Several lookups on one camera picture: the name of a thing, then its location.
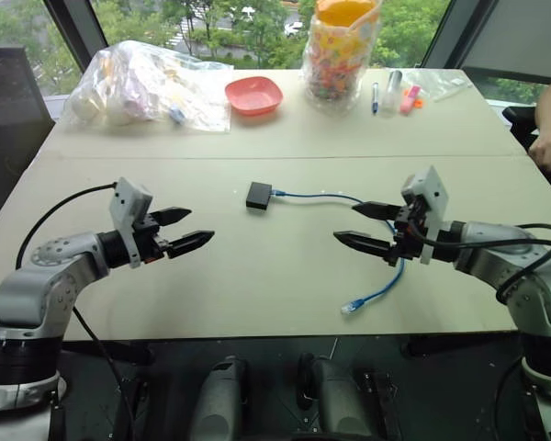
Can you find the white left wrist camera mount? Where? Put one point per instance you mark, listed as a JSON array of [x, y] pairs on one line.
[[127, 206]]

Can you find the clear bag of white items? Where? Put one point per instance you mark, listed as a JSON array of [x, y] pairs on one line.
[[142, 87]]

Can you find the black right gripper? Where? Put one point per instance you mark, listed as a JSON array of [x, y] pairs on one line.
[[408, 232]]

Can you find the pink plastic bowl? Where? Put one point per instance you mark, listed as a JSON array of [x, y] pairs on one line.
[[253, 95]]

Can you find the small orange piece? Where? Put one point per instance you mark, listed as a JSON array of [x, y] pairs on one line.
[[420, 104]]

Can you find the grey robot leg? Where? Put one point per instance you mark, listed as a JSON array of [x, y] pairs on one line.
[[337, 399], [218, 399]]

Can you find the grey left robot leg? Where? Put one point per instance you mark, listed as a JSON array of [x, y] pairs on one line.
[[218, 399]]

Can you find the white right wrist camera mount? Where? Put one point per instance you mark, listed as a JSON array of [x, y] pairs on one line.
[[429, 202]]

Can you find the black mesh chair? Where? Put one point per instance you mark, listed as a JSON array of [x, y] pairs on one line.
[[9, 133]]

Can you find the small black adapter box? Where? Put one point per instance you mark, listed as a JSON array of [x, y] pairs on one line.
[[258, 196]]

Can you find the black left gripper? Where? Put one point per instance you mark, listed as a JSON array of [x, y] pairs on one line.
[[149, 241]]

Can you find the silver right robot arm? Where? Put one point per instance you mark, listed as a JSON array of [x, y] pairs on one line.
[[514, 275]]

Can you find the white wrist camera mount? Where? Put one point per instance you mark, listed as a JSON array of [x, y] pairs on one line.
[[429, 202], [127, 206]]

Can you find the clear plastic tube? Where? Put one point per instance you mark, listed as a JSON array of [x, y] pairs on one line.
[[391, 89]]

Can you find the grey right robot leg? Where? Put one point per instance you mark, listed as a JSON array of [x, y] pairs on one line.
[[337, 399]]

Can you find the blue pen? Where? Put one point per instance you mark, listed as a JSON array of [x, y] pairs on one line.
[[375, 97]]

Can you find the colourful floral plastic bag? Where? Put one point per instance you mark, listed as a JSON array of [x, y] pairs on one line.
[[337, 59]]

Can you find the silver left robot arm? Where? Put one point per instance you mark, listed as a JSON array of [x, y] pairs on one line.
[[37, 285]]

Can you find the clear flat plastic bag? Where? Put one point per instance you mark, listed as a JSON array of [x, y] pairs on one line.
[[445, 85]]

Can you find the pink highlighter marker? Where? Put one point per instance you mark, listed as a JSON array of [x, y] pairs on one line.
[[409, 98]]

